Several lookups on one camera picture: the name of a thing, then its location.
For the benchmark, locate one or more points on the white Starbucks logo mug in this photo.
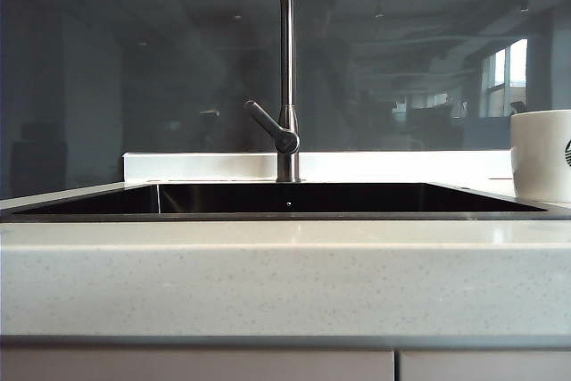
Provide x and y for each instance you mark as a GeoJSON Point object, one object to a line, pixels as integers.
{"type": "Point", "coordinates": [535, 158]}

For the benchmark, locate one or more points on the black undermount sink basin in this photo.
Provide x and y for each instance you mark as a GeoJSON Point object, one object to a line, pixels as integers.
{"type": "Point", "coordinates": [312, 198]}

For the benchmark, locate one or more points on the steel gooseneck kitchen faucet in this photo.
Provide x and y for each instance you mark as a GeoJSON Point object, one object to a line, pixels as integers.
{"type": "Point", "coordinates": [287, 64]}

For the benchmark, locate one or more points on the white countertop backsplash ledge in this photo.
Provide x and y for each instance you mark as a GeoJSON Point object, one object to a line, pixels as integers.
{"type": "Point", "coordinates": [201, 167]}

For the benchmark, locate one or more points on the wide beige cabinet door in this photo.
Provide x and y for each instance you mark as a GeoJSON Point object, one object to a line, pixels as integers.
{"type": "Point", "coordinates": [178, 365]}

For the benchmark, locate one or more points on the narrow beige cabinet door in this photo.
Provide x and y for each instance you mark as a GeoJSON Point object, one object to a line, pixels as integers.
{"type": "Point", "coordinates": [490, 366]}

